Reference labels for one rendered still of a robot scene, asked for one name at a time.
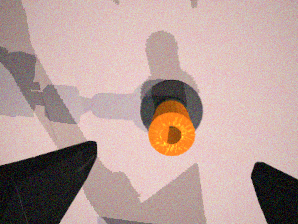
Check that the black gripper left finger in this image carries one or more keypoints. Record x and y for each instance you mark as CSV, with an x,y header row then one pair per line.
x,y
40,190

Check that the orange knob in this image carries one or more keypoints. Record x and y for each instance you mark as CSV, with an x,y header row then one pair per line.
x,y
171,141

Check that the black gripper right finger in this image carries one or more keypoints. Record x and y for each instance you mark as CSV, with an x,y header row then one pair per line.
x,y
277,194

